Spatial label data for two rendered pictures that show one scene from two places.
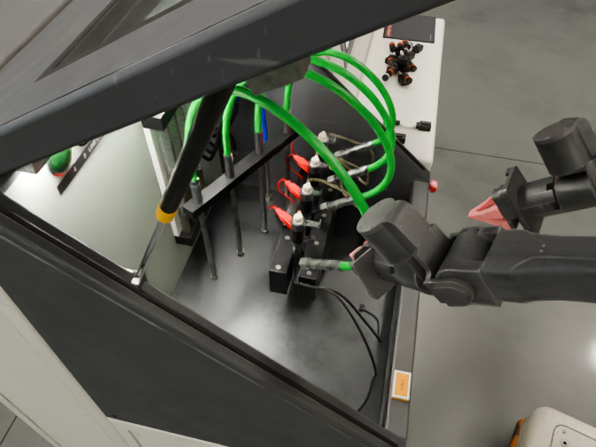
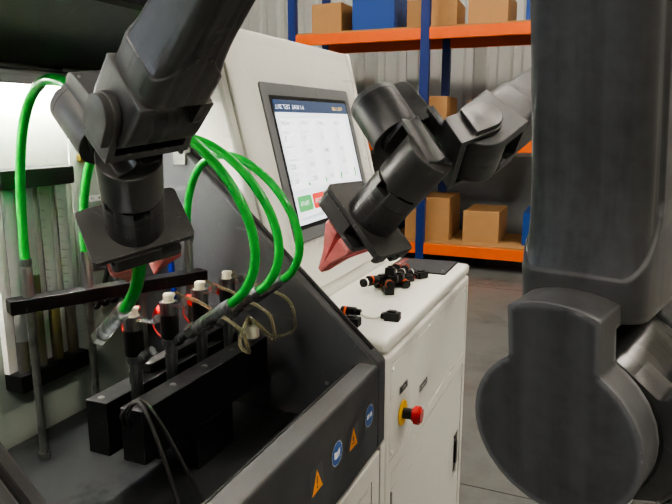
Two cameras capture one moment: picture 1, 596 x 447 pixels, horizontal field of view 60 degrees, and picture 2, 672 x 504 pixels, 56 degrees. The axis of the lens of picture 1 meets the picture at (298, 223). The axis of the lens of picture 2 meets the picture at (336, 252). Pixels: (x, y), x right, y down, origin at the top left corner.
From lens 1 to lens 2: 0.68 m
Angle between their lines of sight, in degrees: 40
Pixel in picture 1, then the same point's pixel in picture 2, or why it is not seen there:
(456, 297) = (95, 113)
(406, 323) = (248, 477)
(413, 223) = not seen: hidden behind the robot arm
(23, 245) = not seen: outside the picture
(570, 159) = (382, 114)
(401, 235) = (79, 88)
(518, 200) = (350, 204)
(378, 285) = (103, 246)
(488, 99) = not seen: hidden behind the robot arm
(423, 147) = (381, 331)
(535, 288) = (152, 38)
